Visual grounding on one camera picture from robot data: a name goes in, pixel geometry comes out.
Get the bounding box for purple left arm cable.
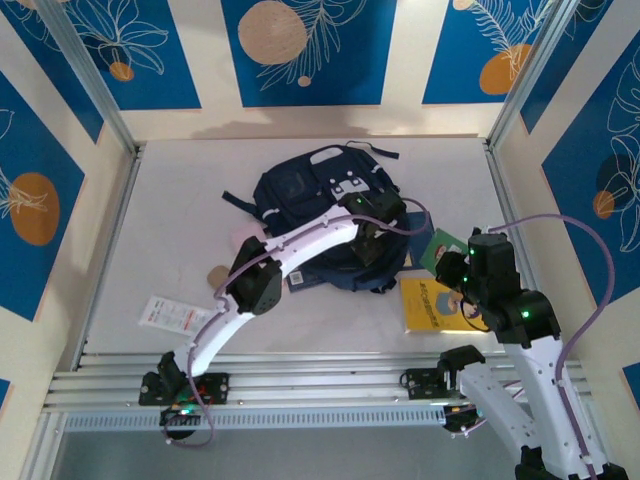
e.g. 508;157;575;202
162;196;434;450

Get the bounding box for yellow book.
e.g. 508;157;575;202
399;276;495;335

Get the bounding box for aluminium side rail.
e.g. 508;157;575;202
74;149;145;371
483;142;531;289

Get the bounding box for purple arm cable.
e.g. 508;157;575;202
487;213;615;480
162;196;434;450

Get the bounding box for round wooden disc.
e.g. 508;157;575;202
206;264;231;290

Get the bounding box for white packet with red print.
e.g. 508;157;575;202
139;295;214;335

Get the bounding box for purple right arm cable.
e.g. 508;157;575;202
487;213;615;480

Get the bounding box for dark blue book with barcode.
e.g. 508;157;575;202
281;268;327;295

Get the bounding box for green card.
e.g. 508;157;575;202
418;227;472;272

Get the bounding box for aluminium frame rails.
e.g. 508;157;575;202
42;352;589;415

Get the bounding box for small circuit board with LED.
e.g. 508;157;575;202
442;402;489;437
159;403;201;427

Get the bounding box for pink case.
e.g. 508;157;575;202
229;223;270;251

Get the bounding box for navy blue backpack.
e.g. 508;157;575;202
222;141;409;295

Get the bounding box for slotted grey cable duct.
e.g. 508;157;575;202
62;405;449;432

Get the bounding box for aluminium corner post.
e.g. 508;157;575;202
487;0;586;151
37;0;142;157

